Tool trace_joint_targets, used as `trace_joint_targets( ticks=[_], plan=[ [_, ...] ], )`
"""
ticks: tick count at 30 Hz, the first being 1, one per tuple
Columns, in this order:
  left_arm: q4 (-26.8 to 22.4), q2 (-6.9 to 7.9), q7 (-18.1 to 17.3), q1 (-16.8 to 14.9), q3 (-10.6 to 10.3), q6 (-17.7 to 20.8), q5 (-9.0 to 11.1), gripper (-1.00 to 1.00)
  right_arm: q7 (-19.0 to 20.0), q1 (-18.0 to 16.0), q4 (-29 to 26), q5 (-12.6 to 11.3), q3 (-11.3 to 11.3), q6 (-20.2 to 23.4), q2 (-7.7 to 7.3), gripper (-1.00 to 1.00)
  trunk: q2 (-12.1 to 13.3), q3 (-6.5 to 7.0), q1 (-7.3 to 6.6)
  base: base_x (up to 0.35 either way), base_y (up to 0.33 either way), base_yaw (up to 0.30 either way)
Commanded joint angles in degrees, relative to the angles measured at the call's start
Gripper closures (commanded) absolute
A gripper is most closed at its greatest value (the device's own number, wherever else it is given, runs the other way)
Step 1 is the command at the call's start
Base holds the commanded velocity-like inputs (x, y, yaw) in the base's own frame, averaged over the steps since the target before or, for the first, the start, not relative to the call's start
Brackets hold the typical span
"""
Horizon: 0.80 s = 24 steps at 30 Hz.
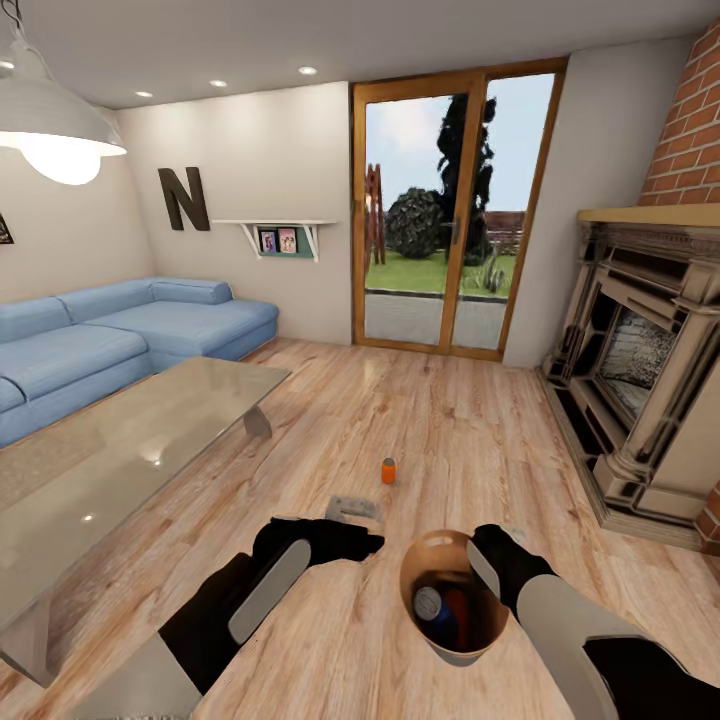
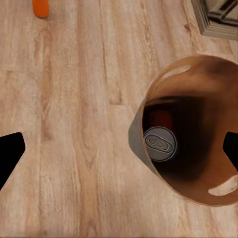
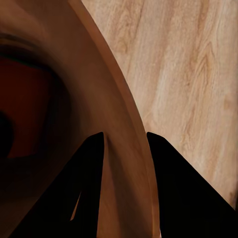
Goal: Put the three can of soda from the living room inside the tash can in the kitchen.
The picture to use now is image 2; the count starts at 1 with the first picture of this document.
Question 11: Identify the trash can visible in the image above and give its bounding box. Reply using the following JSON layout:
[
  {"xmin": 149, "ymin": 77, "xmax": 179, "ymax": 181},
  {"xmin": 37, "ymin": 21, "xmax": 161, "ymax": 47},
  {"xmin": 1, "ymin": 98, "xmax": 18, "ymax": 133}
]
[{"xmin": 128, "ymin": 55, "xmax": 238, "ymax": 207}]

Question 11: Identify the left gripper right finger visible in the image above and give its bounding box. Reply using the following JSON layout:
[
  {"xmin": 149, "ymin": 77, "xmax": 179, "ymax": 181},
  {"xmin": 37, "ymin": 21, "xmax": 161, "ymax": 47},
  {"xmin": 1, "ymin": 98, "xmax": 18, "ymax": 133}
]
[{"xmin": 223, "ymin": 132, "xmax": 238, "ymax": 171}]

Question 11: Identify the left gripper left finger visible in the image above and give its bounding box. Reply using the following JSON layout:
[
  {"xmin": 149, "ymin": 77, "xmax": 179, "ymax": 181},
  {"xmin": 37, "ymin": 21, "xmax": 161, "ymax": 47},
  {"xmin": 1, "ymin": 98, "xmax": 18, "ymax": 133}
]
[{"xmin": 0, "ymin": 132, "xmax": 25, "ymax": 190}]

